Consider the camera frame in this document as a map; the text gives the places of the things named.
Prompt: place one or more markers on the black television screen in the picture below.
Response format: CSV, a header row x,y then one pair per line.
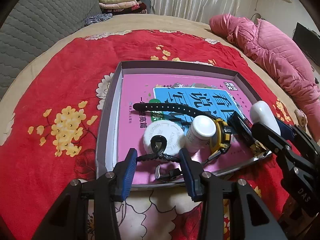
x,y
308,41

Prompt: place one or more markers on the white medicine bottle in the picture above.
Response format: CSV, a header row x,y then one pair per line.
x,y
199,133

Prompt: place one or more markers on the white rounded plastic case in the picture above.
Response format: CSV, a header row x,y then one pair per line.
x,y
261,112

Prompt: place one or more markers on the folded clothes pile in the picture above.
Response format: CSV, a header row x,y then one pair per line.
x,y
120,7

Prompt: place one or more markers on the pink quilted jacket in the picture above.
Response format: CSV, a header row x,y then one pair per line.
x,y
279,56

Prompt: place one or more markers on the black gold lipstick tube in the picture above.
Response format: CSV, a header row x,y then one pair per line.
x,y
243,131

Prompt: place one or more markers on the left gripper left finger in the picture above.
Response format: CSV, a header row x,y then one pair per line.
x,y
125,171

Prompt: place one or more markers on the grey quilted sofa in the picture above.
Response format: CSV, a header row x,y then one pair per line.
x,y
34,26

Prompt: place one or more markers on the red floral blanket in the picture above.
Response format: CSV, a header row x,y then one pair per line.
x,y
53,135

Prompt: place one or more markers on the black yellow wrist watch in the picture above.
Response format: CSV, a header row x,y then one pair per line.
x,y
218,144

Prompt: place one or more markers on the white round jar lid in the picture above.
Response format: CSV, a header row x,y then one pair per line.
x,y
166,134

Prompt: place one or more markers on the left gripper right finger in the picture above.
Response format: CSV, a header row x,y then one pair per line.
x,y
192,174

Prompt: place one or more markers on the pink blue book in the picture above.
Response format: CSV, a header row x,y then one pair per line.
x,y
218,96

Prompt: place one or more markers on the black hair clip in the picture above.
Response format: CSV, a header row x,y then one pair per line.
x,y
158,145

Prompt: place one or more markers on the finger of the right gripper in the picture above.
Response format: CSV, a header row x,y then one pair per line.
x,y
271,140
287,131

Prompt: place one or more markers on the grey cardboard box tray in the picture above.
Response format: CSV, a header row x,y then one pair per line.
x,y
107,93

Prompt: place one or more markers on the beige bed cover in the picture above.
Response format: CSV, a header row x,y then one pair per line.
x,y
117,24

